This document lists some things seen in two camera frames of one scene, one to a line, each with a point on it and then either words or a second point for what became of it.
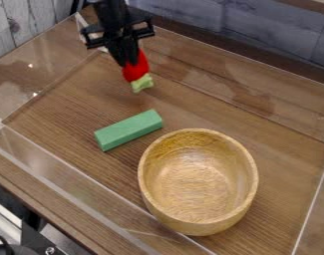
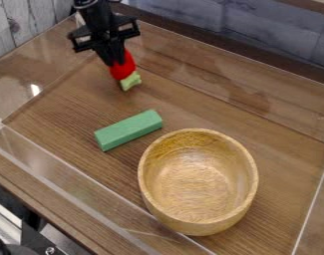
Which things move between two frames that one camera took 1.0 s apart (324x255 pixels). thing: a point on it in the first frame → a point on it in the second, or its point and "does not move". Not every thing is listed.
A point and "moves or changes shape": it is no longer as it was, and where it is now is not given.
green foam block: [129, 129] does not move
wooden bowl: [197, 177] does not move
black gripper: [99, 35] → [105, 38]
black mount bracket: [34, 240] does not move
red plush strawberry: [138, 73] moves or changes shape
